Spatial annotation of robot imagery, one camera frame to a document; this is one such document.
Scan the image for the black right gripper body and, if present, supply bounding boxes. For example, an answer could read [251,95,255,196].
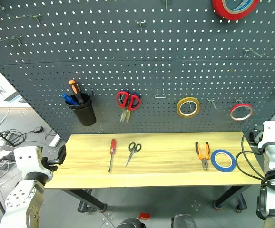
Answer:
[248,129,264,145]

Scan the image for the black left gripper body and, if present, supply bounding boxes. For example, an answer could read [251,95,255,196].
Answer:
[40,152,59,172]

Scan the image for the dark grey pegboard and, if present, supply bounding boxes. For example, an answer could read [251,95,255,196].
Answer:
[0,0,275,143]

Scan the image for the white flat box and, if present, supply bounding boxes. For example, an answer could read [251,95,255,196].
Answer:
[49,133,62,148]

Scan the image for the thin red tape roll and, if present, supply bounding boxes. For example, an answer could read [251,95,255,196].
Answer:
[229,103,254,122]

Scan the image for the black plastic cup holder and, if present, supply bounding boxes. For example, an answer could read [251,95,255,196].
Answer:
[65,93,97,127]

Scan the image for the white power strip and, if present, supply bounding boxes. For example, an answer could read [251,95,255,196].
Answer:
[0,145,15,162]

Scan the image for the blue tape roll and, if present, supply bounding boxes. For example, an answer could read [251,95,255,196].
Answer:
[210,149,237,172]

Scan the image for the black table leg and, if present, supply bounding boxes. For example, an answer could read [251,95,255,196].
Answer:
[213,185,248,213]
[60,189,108,212]

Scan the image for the blue marker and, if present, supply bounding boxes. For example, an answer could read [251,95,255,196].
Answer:
[61,93,79,106]

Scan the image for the yellow tape roll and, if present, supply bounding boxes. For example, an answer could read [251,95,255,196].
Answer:
[177,96,201,118]

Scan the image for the dark rounded shape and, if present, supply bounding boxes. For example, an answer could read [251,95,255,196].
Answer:
[171,213,198,228]
[116,218,147,228]

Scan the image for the large red tape roll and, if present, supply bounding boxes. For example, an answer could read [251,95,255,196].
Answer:
[211,0,260,21]

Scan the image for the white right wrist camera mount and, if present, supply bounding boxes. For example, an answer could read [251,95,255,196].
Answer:
[257,120,275,151]

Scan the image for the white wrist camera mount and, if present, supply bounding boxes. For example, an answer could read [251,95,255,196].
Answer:
[257,120,275,151]
[13,145,44,178]

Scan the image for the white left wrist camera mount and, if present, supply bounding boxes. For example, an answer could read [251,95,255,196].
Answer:
[13,145,44,178]

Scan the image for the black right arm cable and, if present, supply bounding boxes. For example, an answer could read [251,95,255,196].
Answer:
[235,127,275,193]

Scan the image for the black cable tangle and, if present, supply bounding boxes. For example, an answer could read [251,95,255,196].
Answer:
[0,129,35,147]

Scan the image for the red handle screwdriver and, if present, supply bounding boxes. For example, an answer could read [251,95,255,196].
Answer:
[108,139,117,173]

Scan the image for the orange handled pliers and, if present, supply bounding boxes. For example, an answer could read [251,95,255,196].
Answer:
[195,141,211,171]

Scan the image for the orange black handle screwdriver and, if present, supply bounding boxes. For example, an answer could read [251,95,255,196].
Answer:
[68,80,85,105]

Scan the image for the black handled scissors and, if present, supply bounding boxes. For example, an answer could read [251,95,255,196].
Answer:
[125,142,142,168]

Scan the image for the red handled scissors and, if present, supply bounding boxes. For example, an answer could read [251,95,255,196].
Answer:
[115,90,142,123]

